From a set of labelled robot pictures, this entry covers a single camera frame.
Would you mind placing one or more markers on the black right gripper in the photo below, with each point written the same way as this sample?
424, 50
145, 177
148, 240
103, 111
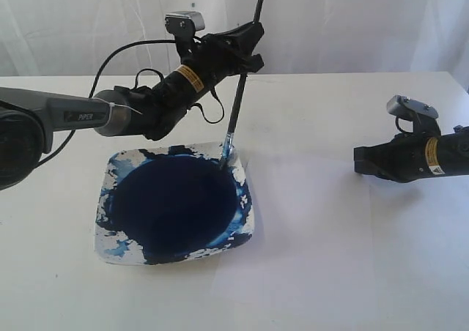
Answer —
407, 159

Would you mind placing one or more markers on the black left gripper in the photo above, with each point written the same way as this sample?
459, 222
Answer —
207, 61

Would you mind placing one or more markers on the black paintbrush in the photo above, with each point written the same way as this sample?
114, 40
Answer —
227, 147

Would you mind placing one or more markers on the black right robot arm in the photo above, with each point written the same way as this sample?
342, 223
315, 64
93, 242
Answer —
460, 151

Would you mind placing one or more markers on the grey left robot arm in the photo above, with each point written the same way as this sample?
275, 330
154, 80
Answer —
30, 118

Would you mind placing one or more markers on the white paper sheet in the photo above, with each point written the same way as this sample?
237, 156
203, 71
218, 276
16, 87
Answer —
312, 245

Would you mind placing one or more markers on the white dish with blue paint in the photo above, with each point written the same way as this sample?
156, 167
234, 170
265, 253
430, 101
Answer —
171, 204

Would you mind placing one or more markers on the white backdrop cloth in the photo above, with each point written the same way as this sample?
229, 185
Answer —
73, 37

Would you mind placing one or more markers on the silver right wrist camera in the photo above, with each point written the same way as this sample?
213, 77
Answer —
423, 116

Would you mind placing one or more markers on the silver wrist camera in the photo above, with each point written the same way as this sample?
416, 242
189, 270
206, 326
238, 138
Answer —
184, 25
423, 116

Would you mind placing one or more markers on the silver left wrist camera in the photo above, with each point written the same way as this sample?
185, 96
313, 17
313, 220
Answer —
184, 25

